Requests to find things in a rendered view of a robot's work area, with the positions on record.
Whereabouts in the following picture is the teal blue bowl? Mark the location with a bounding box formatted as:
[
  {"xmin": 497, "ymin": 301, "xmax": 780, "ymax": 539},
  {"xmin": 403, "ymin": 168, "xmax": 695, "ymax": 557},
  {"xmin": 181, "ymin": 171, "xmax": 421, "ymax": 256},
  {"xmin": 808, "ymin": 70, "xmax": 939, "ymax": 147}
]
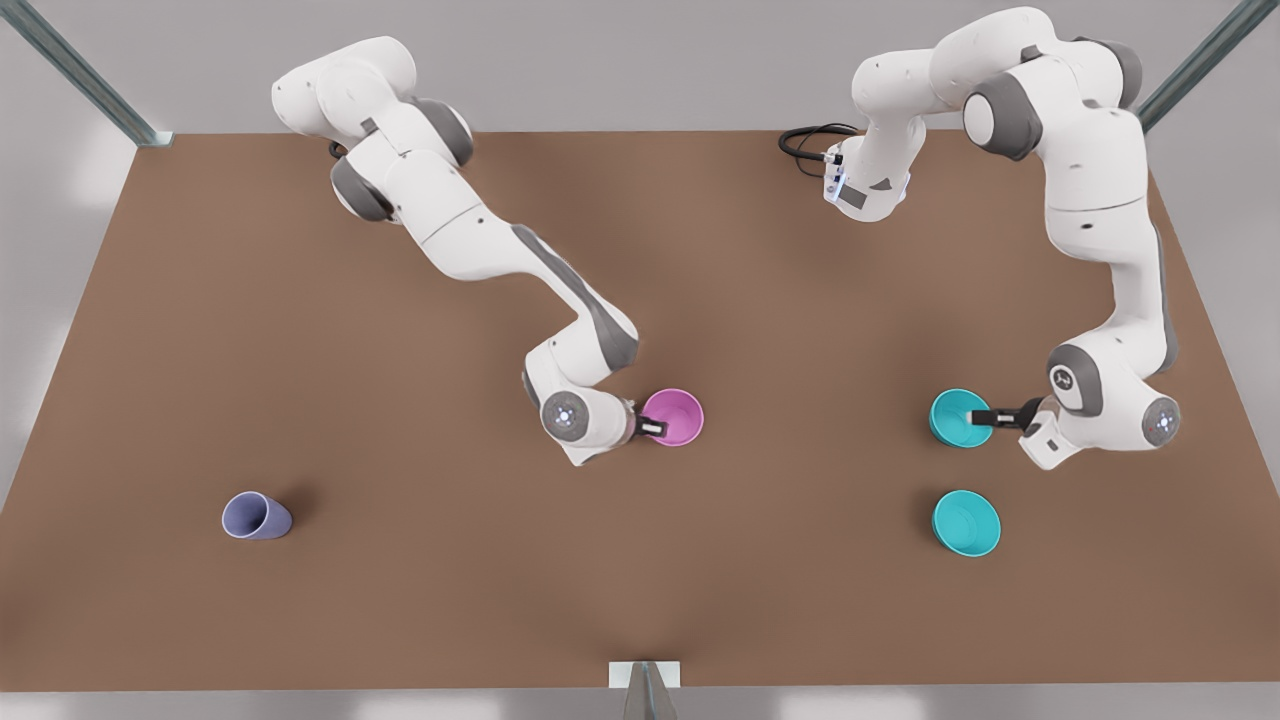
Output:
[
  {"xmin": 932, "ymin": 490, "xmax": 1002, "ymax": 557},
  {"xmin": 929, "ymin": 389, "xmax": 995, "ymax": 448}
]

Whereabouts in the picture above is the black cable loop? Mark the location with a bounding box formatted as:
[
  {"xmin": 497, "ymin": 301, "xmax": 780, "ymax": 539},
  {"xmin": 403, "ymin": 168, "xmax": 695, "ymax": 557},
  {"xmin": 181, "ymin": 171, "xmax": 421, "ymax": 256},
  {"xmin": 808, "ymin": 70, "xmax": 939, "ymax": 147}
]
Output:
[{"xmin": 778, "ymin": 124, "xmax": 863, "ymax": 181}]

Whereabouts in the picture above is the pink bowl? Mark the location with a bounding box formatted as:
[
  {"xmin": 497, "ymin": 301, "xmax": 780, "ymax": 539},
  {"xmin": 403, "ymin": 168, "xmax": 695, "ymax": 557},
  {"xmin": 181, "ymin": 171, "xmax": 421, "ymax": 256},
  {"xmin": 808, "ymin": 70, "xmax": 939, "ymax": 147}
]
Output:
[{"xmin": 640, "ymin": 389, "xmax": 705, "ymax": 447}]

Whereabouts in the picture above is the silver frame post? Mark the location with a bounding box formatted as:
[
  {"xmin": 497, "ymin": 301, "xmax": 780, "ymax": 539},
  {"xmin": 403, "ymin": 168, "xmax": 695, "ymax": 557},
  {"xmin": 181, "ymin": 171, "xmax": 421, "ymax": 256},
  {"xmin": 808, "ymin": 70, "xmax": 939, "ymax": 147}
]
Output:
[
  {"xmin": 1137, "ymin": 0, "xmax": 1280, "ymax": 133},
  {"xmin": 0, "ymin": 0, "xmax": 174, "ymax": 148},
  {"xmin": 609, "ymin": 660, "xmax": 682, "ymax": 720}
]

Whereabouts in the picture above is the lavender cup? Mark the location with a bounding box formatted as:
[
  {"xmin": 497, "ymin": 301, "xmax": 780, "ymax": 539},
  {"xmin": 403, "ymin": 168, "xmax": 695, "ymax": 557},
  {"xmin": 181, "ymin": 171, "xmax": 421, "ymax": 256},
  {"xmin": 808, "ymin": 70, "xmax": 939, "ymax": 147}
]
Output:
[{"xmin": 221, "ymin": 491, "xmax": 294, "ymax": 541}]

